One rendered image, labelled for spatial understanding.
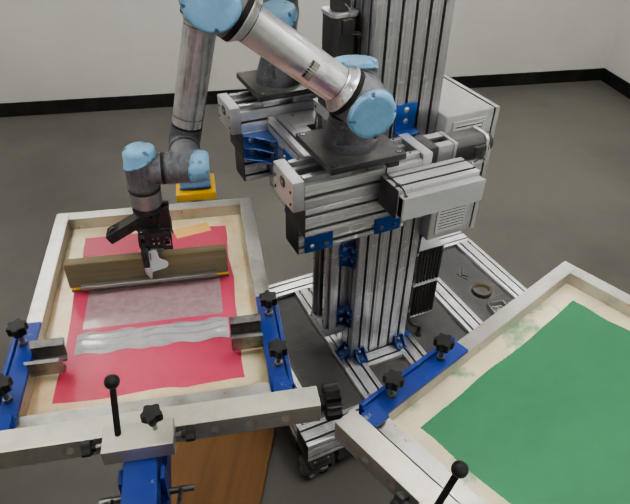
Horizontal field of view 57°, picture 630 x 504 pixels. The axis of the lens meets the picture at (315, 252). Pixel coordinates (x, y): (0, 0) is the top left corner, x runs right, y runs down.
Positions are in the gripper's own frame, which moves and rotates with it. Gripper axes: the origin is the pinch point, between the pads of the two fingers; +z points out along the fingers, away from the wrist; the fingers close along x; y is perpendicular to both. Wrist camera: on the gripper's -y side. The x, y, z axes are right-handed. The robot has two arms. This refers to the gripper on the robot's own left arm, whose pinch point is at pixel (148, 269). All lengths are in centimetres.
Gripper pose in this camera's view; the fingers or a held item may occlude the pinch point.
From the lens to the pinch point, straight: 159.2
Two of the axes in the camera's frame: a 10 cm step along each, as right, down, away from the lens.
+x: -1.9, -6.0, 7.8
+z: -0.4, 7.9, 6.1
